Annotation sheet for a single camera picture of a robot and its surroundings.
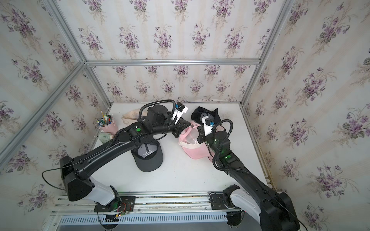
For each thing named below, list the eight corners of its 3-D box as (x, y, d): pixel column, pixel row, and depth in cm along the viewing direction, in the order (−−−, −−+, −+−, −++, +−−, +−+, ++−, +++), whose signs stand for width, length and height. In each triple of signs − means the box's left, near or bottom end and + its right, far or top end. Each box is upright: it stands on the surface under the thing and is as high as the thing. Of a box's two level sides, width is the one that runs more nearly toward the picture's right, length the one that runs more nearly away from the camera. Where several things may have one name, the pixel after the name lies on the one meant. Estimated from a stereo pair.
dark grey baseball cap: (139, 177, 84) (137, 175, 81) (131, 150, 95) (130, 148, 92) (167, 163, 89) (167, 161, 87) (157, 140, 100) (156, 138, 98)
